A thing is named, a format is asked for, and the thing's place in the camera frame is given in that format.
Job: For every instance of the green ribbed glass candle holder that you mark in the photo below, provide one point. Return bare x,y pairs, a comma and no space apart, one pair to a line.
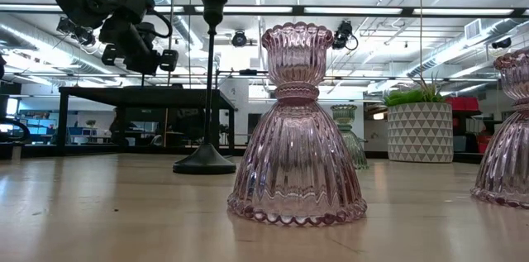
355,146

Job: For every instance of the pink ribbed glass candle holder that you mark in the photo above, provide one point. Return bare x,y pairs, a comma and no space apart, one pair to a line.
508,150
296,150

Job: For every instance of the person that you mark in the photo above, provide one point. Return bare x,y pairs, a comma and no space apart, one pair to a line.
122,125

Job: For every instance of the black ceiling spotlight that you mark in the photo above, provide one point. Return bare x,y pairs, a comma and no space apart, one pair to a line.
239,39
501,43

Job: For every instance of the green succulent plant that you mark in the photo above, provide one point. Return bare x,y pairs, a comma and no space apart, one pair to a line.
407,96

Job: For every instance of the white geometric plant pot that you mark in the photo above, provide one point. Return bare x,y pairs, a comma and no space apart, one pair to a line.
419,134

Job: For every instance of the black overhead frame beam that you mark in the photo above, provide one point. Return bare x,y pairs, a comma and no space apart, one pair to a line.
297,10

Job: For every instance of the black overhead camera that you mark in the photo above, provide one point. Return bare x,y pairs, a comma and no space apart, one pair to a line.
343,34

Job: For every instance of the black aluminium table frame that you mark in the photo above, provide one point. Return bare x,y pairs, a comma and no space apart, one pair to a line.
41,152

